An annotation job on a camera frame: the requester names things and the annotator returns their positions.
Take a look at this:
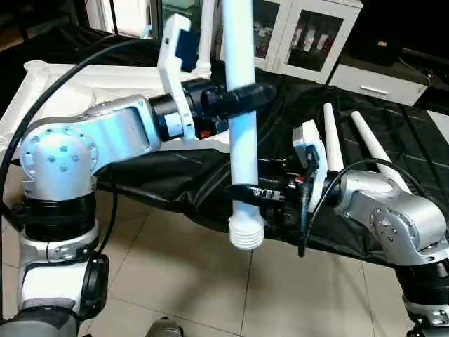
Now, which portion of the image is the white plastic table leg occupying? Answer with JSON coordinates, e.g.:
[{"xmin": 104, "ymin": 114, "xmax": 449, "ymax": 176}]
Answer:
[
  {"xmin": 196, "ymin": 0, "xmax": 216, "ymax": 79},
  {"xmin": 219, "ymin": 0, "xmax": 267, "ymax": 251},
  {"xmin": 350, "ymin": 110, "xmax": 395, "ymax": 175},
  {"xmin": 322, "ymin": 102, "xmax": 345, "ymax": 173}
]

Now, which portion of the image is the white plastic table top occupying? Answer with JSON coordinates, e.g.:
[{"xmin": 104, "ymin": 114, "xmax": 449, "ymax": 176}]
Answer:
[{"xmin": 0, "ymin": 61, "xmax": 234, "ymax": 152}]

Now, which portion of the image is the black table mat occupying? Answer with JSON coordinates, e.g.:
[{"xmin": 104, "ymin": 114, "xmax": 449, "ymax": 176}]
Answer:
[{"xmin": 0, "ymin": 25, "xmax": 449, "ymax": 264}]

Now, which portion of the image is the white glass door cabinet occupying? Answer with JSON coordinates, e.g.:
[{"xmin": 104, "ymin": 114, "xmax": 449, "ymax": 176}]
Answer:
[{"xmin": 210, "ymin": 0, "xmax": 365, "ymax": 85}]

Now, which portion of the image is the white drawer unit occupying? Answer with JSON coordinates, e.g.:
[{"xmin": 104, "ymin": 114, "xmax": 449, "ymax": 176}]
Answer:
[{"xmin": 328, "ymin": 63, "xmax": 429, "ymax": 107}]

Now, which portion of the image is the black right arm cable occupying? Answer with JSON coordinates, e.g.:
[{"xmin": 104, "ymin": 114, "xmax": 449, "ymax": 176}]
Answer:
[{"xmin": 297, "ymin": 157, "xmax": 422, "ymax": 258}]

